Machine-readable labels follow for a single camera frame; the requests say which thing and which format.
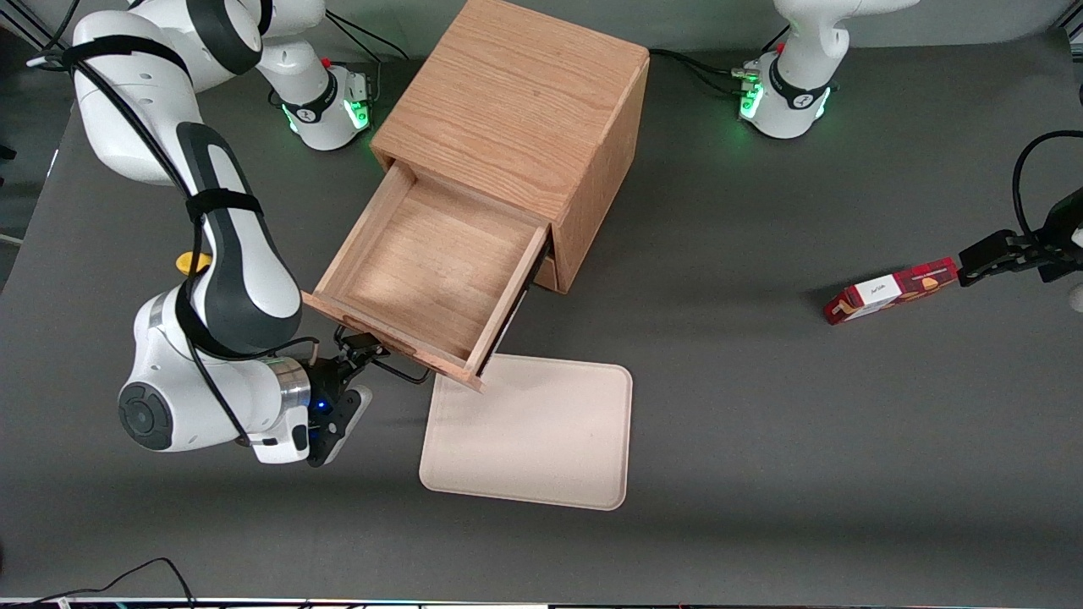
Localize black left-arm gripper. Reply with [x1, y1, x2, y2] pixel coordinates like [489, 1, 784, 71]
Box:
[959, 188, 1083, 288]

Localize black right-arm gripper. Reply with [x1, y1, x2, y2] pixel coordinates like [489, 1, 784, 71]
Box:
[307, 330, 382, 468]

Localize black metal drawer handle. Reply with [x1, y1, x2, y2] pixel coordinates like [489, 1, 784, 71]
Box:
[334, 326, 432, 386]

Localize wooden drawer with inside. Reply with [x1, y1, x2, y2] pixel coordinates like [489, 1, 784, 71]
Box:
[302, 161, 552, 392]

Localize wooden drawer cabinet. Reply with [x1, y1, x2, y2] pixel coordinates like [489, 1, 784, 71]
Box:
[370, 0, 651, 295]

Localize red tartan cookie box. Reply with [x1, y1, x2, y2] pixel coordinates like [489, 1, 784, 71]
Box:
[823, 257, 961, 326]

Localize cream rectangular tray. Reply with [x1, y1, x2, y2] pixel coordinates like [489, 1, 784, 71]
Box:
[419, 351, 634, 512]

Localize black looped gripper cable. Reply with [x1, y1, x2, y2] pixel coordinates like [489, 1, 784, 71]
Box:
[1012, 129, 1083, 244]

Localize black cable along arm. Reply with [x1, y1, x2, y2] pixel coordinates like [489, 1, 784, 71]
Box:
[28, 34, 324, 449]

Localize black base power cable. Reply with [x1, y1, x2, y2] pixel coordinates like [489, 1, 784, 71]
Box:
[324, 8, 412, 65]
[649, 47, 760, 96]

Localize black cable on table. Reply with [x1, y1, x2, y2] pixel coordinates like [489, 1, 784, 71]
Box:
[32, 557, 198, 609]

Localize aluminium frame rail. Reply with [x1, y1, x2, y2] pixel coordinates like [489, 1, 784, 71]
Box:
[0, 0, 53, 48]

